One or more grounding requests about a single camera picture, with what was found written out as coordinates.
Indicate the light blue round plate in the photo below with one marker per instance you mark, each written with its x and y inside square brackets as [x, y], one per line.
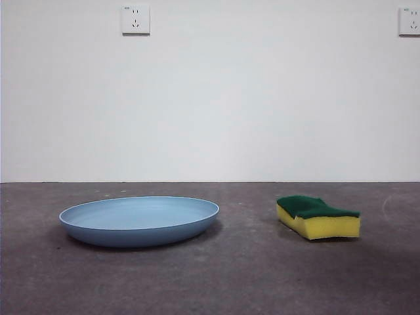
[138, 220]

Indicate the white wall socket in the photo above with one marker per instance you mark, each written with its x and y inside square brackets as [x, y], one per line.
[410, 21]
[136, 19]

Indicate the yellow sponge with green scourer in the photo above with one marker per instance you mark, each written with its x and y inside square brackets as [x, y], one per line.
[328, 228]

